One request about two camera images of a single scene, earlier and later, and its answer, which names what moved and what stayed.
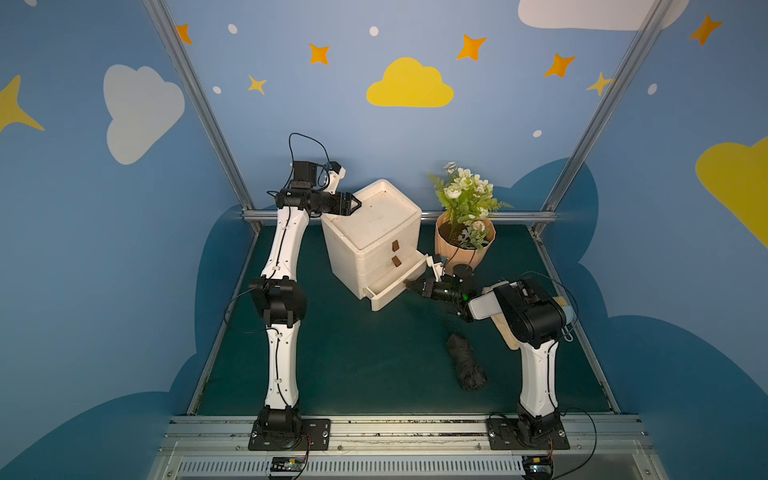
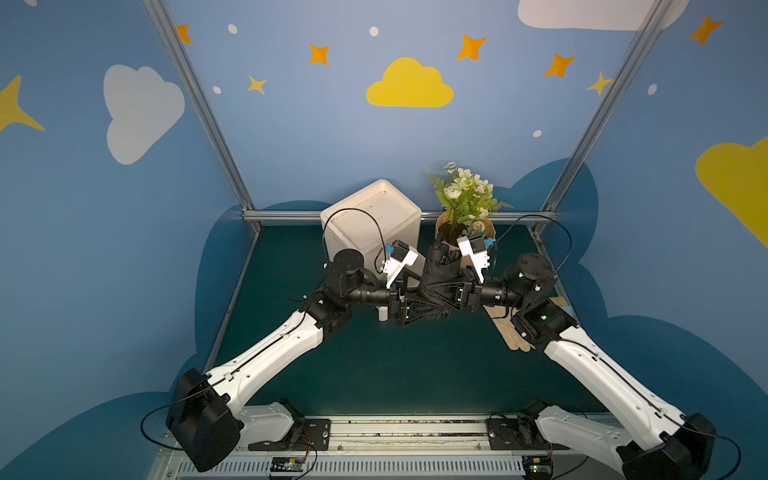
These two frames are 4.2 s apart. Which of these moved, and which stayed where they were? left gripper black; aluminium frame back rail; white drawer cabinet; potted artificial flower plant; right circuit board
Moved: left gripper black
Stayed: potted artificial flower plant; white drawer cabinet; aluminium frame back rail; right circuit board
